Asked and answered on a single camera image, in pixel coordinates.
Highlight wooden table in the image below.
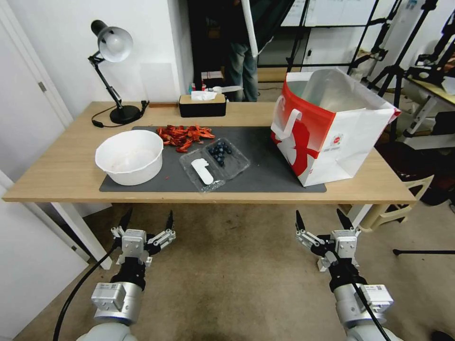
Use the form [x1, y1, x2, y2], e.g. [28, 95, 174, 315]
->
[1, 100, 417, 270]

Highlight white tube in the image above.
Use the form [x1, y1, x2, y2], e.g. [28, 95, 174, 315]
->
[240, 0, 259, 58]

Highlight white workbench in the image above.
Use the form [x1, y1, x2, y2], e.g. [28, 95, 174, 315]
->
[401, 72, 455, 151]

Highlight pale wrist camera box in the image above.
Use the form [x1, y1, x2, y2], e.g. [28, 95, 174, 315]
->
[331, 230, 357, 259]
[122, 229, 147, 257]

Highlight black tripod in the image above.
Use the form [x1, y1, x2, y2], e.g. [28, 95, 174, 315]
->
[367, 0, 442, 99]

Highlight white plastic bowl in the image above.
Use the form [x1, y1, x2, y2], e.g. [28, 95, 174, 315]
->
[95, 129, 164, 187]

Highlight blueberries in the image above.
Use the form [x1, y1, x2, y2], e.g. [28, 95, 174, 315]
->
[207, 141, 233, 167]

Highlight clear plastic takeout container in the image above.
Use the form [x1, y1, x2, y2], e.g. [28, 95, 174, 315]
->
[179, 137, 252, 194]

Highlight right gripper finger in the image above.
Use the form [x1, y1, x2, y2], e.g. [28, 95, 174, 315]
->
[336, 208, 362, 238]
[294, 210, 328, 255]

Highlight red crayfish pile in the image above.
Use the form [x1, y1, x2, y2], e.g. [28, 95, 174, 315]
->
[156, 124, 217, 154]

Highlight black tripod leg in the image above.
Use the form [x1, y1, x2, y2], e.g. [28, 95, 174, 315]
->
[392, 248, 455, 257]

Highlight person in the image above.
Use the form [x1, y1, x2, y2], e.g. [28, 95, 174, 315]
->
[227, 0, 259, 103]

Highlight black desk lamp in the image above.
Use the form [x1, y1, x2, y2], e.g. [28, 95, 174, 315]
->
[87, 19, 143, 126]

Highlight beige plastic chair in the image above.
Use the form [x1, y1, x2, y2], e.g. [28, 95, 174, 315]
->
[346, 173, 436, 232]

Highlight black lamp cord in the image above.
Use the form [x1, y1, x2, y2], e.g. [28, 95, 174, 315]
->
[91, 106, 118, 129]

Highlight red and white takeout bag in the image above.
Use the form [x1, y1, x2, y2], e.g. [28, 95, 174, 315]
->
[270, 68, 402, 188]

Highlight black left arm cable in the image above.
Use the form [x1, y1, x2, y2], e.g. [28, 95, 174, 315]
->
[52, 245, 118, 341]

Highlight dark grey table mat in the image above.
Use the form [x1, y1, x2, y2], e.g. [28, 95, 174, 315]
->
[99, 126, 328, 194]

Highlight white label strip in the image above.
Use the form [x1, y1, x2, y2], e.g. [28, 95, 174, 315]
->
[190, 158, 214, 185]

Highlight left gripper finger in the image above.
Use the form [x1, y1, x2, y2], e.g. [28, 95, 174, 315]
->
[147, 210, 177, 255]
[110, 208, 134, 239]

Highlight black tissue box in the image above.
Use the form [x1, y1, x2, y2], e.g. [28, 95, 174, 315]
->
[178, 93, 228, 118]

